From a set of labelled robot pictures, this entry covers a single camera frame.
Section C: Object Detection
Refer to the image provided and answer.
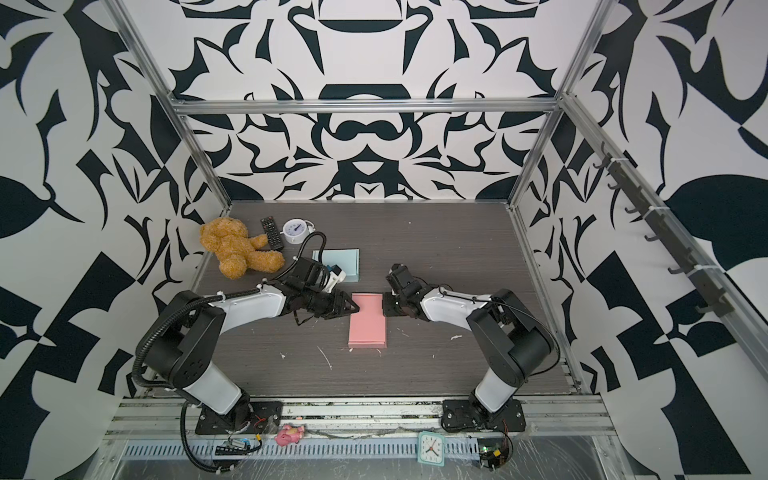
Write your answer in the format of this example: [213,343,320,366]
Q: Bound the pink paper boxes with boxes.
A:
[348,293,387,349]

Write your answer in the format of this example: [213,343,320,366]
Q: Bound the light blue paper box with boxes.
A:
[323,249,360,283]

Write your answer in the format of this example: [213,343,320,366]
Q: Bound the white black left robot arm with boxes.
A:
[131,254,360,434]

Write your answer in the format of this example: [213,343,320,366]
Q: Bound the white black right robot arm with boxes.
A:
[383,263,560,432]

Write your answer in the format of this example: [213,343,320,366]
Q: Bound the black remote control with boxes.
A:
[260,216,284,251]

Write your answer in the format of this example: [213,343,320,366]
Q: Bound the white round alarm clock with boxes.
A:
[281,218,316,245]

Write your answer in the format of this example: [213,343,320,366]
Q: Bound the brown teddy bear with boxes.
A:
[199,217,285,280]

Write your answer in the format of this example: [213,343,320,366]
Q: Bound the pink small toy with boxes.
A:
[275,425,305,447]

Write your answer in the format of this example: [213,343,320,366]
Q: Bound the green square clock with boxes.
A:
[417,431,446,467]

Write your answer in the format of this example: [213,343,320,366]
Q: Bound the small electronics board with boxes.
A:
[478,436,514,471]

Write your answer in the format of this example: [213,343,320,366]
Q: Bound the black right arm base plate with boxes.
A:
[441,399,527,433]

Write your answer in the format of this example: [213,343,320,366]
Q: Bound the white slotted cable duct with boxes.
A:
[122,437,479,461]

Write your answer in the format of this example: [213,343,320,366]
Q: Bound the black wall hook rail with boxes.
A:
[595,151,735,318]

